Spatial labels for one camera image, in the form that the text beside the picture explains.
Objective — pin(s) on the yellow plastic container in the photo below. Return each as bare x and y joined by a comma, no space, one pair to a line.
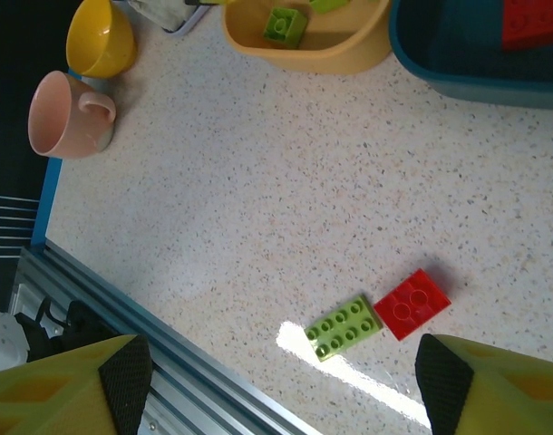
322,56

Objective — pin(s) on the green two-by-four lego brick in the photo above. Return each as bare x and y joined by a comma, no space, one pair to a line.
328,4
342,328

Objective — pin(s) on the pink cup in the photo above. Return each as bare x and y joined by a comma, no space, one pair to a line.
63,118

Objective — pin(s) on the aluminium front rail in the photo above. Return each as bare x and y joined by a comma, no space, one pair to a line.
190,376

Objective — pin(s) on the lavender tray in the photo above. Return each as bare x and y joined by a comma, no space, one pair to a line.
190,22

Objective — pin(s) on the yellow bowl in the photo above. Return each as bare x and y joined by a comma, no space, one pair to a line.
99,41

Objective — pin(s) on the blue-edged aluminium side beam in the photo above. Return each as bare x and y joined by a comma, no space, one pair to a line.
47,204

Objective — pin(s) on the red two-by-two lego brick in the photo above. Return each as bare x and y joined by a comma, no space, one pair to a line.
412,306

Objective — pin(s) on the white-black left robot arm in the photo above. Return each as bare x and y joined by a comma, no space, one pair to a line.
84,319

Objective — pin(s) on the beige cloth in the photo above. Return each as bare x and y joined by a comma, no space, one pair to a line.
161,11

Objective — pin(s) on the green two-by-two lego brick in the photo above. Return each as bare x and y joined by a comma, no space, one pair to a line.
283,27

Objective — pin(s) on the red two-by-four lego brick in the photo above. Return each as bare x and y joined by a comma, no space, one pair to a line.
535,25

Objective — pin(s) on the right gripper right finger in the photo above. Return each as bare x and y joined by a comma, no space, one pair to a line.
507,399

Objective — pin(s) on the teal plastic container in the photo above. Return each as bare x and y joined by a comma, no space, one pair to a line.
462,54

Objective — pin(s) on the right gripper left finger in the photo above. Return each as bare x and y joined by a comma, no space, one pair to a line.
54,399

